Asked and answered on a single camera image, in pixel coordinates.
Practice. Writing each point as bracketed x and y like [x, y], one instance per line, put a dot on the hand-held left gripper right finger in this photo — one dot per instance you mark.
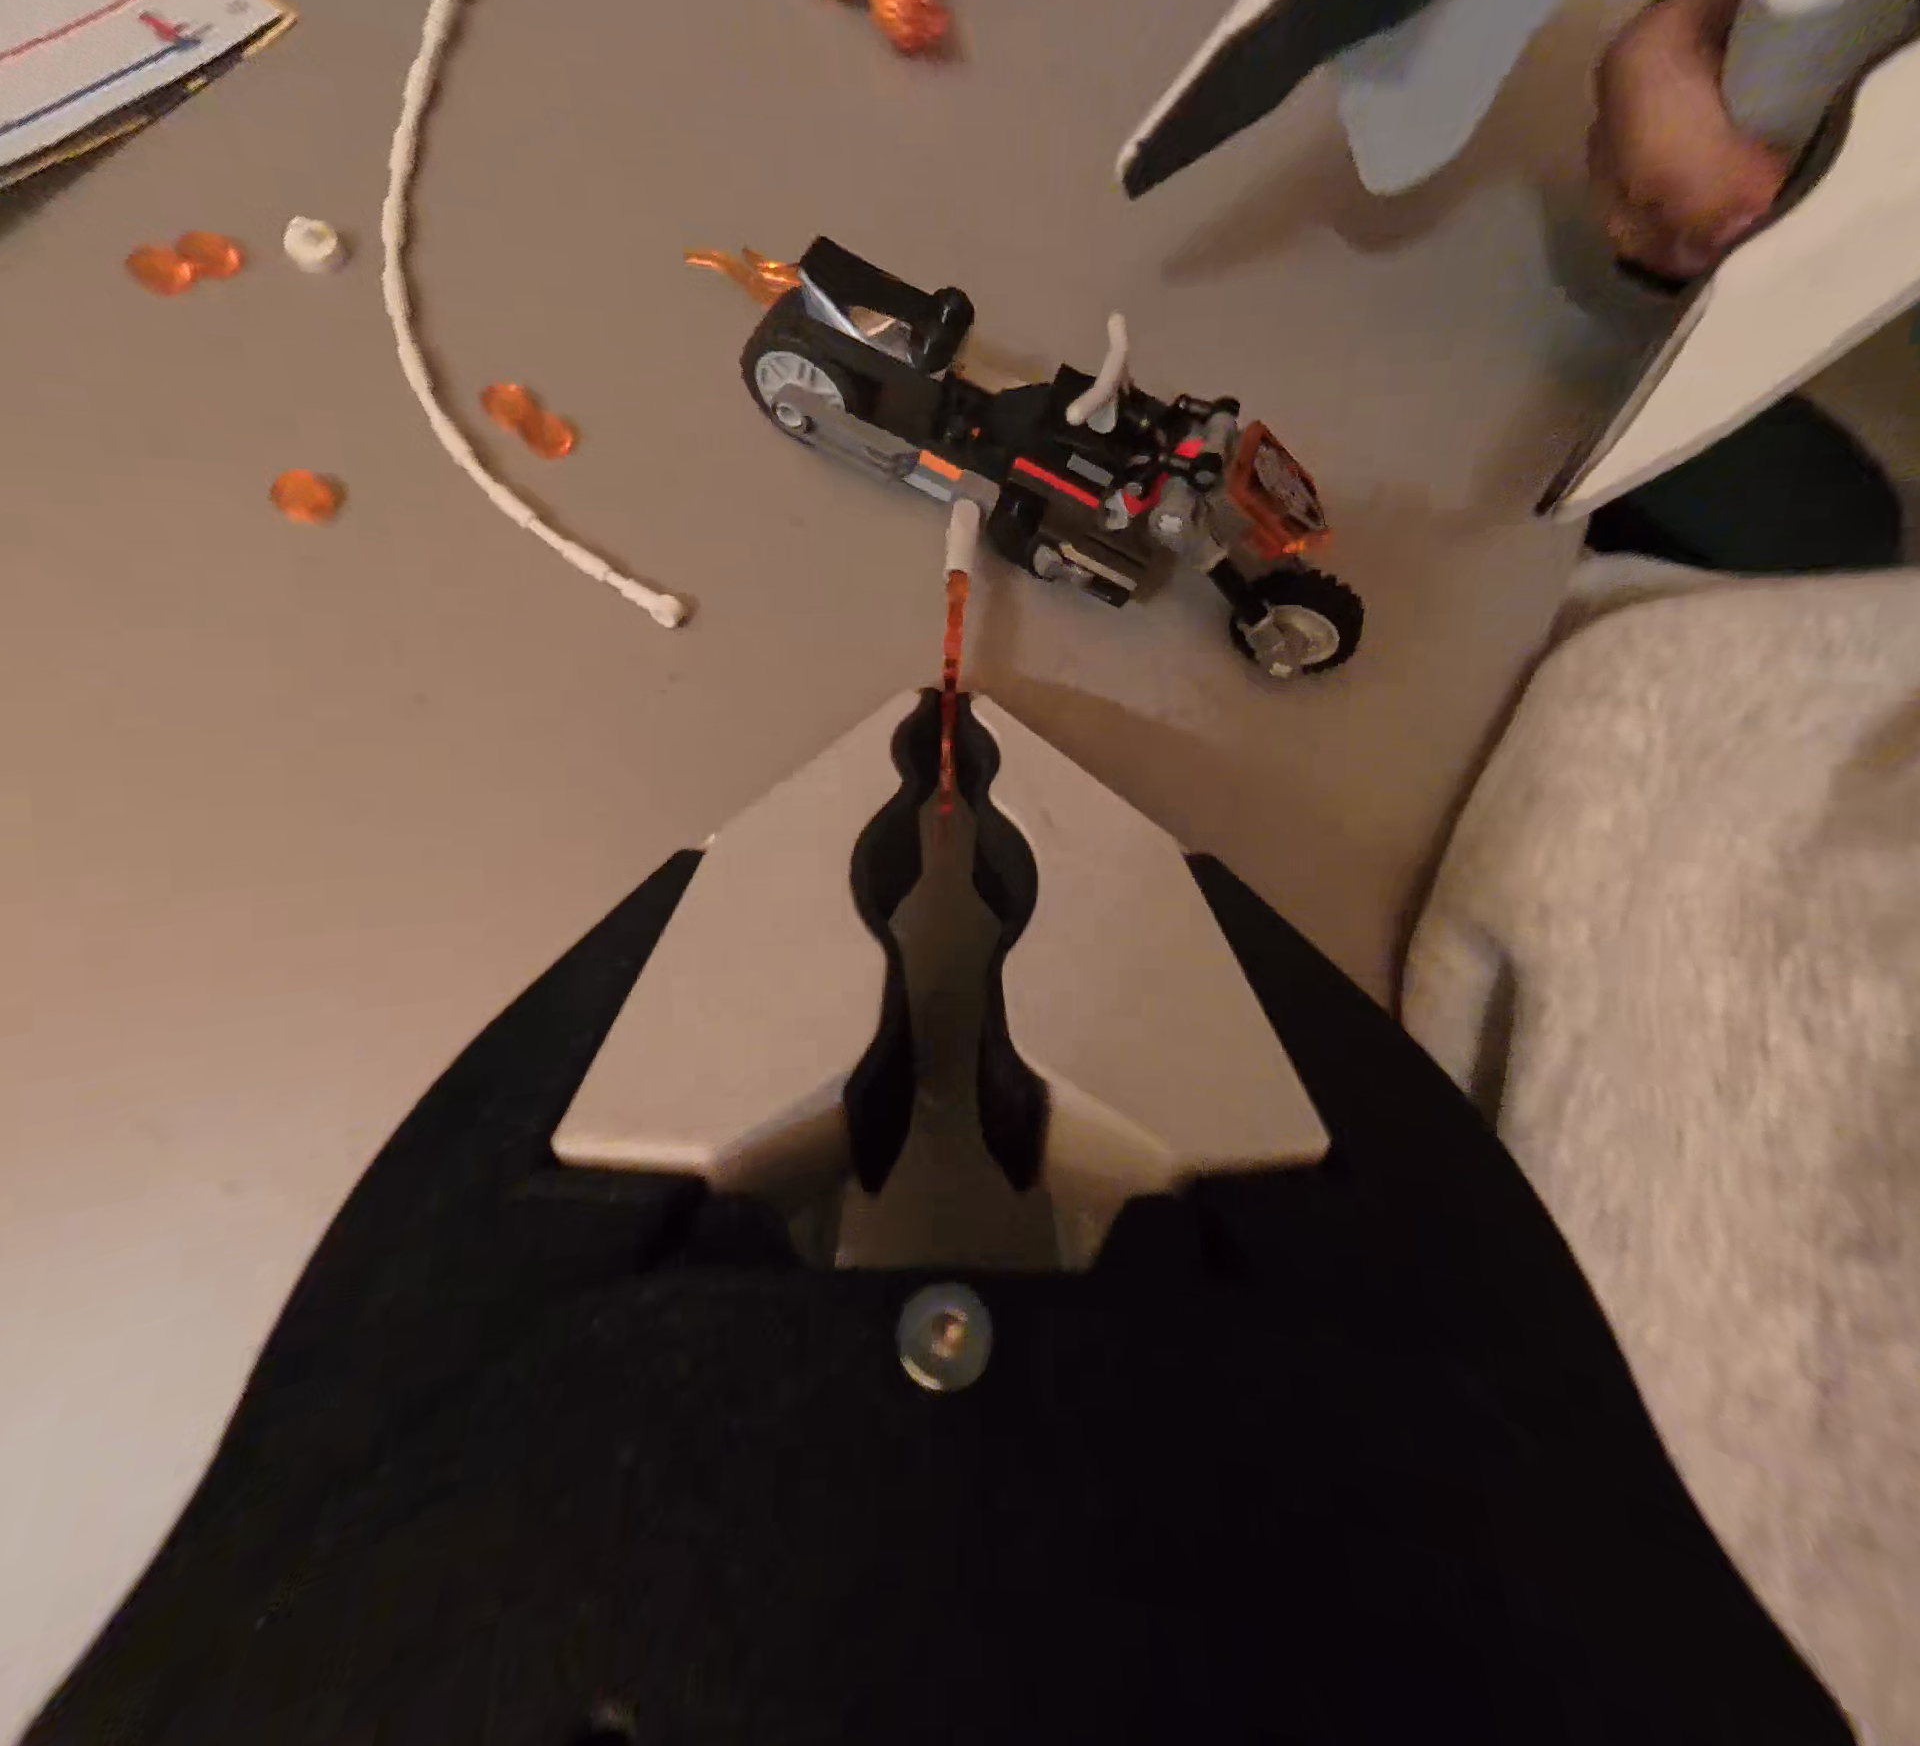
[1154, 1010]

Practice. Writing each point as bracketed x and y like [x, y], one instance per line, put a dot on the black lego motorcycle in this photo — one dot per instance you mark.
[1050, 457]

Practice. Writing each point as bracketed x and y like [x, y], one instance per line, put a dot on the black office chair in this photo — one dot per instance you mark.
[1755, 501]

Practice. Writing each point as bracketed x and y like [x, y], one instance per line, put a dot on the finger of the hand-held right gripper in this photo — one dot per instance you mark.
[1500, 66]
[1799, 306]

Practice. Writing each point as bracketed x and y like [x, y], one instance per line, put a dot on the white round lego stud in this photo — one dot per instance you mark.
[317, 244]

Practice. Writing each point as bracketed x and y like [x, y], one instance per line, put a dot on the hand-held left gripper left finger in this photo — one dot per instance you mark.
[721, 1010]

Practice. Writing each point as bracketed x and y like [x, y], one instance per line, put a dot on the orange lego flame rod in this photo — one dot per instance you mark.
[953, 636]

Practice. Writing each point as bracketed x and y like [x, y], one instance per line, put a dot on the lego instruction booklet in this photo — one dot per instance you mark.
[91, 6]

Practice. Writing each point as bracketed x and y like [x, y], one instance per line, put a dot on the person's right hand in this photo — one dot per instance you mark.
[1665, 142]

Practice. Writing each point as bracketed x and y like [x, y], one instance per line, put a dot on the orange round lego stud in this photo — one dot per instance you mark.
[158, 267]
[209, 256]
[545, 433]
[306, 496]
[511, 404]

